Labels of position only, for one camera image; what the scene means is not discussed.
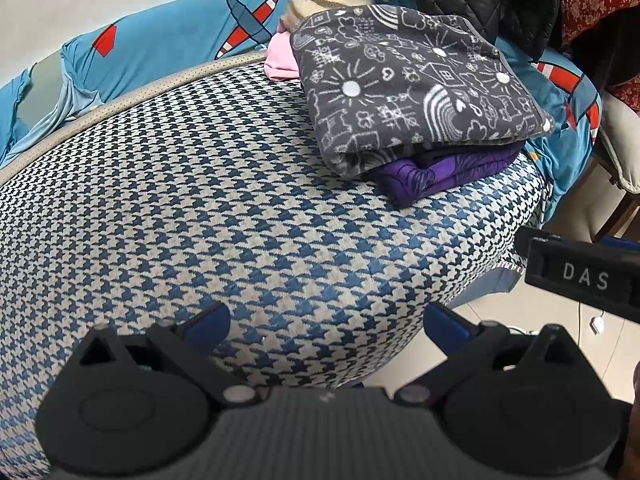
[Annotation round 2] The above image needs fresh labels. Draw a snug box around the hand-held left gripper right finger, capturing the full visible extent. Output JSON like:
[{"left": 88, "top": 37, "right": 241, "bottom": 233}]
[{"left": 395, "top": 302, "right": 583, "bottom": 407}]

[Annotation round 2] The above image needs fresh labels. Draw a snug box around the pink cloth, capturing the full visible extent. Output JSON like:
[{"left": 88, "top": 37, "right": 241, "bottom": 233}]
[{"left": 263, "top": 31, "right": 302, "bottom": 84}]

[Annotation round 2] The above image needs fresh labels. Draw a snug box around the black quilted jacket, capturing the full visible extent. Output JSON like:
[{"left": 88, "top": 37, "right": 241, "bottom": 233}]
[{"left": 407, "top": 0, "right": 568, "bottom": 63}]

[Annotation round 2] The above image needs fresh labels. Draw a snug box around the purple cloth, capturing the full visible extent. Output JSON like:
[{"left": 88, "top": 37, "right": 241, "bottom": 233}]
[{"left": 374, "top": 141, "right": 525, "bottom": 209}]

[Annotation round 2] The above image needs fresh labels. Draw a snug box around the blue airplane print bed cover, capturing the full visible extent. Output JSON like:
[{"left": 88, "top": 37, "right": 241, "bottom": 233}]
[{"left": 0, "top": 0, "right": 603, "bottom": 226}]

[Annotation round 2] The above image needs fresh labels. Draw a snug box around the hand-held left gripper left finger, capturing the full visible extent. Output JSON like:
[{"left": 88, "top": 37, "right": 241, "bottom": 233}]
[{"left": 80, "top": 302, "right": 261, "bottom": 407}]

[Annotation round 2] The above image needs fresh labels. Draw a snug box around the beige chair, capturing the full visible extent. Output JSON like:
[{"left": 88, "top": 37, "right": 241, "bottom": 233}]
[{"left": 575, "top": 95, "right": 640, "bottom": 243}]

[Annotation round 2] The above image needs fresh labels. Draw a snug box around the grey doodle print fleece garment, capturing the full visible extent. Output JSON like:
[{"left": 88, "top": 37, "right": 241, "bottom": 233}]
[{"left": 289, "top": 4, "right": 557, "bottom": 179}]

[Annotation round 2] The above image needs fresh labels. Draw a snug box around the white plug with cable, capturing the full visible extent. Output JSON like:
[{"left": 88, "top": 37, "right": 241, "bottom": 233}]
[{"left": 575, "top": 302, "right": 628, "bottom": 383}]

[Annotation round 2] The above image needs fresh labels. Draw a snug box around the red floral cloth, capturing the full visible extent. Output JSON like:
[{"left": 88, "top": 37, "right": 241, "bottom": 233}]
[{"left": 561, "top": 0, "right": 640, "bottom": 111}]

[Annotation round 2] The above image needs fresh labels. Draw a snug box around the beige striped knit sweater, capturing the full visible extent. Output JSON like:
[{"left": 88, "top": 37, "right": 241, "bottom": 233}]
[{"left": 278, "top": 0, "right": 375, "bottom": 35}]

